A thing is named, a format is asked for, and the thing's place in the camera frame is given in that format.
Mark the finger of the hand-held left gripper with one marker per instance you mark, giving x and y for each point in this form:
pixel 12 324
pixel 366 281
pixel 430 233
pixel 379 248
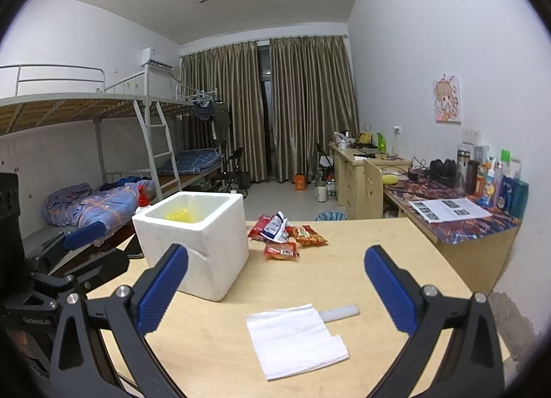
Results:
pixel 101 266
pixel 84 236

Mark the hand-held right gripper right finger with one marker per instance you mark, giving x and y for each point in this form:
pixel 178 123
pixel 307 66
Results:
pixel 387 286

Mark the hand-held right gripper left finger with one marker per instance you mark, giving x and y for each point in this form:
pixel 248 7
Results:
pixel 163 286

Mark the white foam box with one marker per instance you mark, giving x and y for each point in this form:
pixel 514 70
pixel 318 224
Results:
pixel 206 251

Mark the white paper tissue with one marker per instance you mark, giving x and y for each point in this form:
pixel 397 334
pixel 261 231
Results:
pixel 292 342

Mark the yellow soft object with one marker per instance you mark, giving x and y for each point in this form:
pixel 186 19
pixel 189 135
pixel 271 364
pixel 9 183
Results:
pixel 390 179

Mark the blue patterned quilt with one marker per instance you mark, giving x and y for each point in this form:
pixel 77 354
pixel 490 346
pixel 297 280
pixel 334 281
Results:
pixel 99 204

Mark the white plastic tube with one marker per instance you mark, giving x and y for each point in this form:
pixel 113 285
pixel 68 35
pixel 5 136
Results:
pixel 340 312

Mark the white bottle with red cap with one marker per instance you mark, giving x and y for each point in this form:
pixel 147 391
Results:
pixel 142 198

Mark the trash bin with blue bag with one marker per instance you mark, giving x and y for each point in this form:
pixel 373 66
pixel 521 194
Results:
pixel 330 216

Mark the orange snack packet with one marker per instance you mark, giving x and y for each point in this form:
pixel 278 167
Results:
pixel 308 235

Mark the wooden chair with face cutout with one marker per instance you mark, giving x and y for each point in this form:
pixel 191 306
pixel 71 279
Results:
pixel 373 191

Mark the printed paper sheet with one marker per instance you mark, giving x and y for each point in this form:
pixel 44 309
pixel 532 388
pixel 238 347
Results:
pixel 450 208

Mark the patterned desk mat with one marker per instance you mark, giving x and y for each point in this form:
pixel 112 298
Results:
pixel 430 191

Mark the light wooden desk with drawers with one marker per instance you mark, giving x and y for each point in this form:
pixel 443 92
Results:
pixel 351 183

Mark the clear plastic bottle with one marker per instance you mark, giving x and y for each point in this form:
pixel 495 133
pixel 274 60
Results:
pixel 332 189

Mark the white thermos flask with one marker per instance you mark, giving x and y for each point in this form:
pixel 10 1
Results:
pixel 321 193

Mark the grey metal bed ladder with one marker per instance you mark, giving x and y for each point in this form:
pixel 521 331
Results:
pixel 165 152

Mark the red and white snack packet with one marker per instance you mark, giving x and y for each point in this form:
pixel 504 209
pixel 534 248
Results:
pixel 269 228

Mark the grey metal bunk bed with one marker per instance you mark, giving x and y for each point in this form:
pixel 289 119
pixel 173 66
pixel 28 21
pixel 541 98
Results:
pixel 51 112
pixel 189 165

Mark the black headphones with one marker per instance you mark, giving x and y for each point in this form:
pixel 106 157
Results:
pixel 443 172

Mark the blue plaid bedding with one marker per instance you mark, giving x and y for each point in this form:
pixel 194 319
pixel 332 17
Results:
pixel 198 161

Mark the black folding chair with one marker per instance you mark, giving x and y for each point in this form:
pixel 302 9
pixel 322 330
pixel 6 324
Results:
pixel 234 174

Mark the small orange box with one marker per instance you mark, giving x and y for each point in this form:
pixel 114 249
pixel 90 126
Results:
pixel 300 182

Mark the green bottle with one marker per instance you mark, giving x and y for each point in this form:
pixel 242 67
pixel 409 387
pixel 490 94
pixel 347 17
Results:
pixel 381 143

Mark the yellow package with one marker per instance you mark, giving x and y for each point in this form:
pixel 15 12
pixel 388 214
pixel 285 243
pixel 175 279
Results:
pixel 365 138

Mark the row of toiletry bottles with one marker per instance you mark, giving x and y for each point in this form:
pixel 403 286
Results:
pixel 503 187

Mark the white bed stair cabinet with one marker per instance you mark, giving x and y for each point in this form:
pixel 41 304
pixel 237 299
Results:
pixel 129 83

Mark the hanging dark clothes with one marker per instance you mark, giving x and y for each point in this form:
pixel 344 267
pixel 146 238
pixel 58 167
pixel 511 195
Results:
pixel 213 116

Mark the brown curtain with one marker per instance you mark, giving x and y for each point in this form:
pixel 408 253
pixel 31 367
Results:
pixel 224 109
pixel 314 105

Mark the white air conditioner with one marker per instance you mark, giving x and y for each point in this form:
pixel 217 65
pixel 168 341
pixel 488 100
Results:
pixel 157 58

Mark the white double wall socket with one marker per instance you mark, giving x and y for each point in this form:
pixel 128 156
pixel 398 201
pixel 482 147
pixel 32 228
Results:
pixel 472 136

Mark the pink cartoon wall poster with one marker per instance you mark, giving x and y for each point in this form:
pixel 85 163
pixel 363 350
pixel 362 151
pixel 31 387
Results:
pixel 447 99

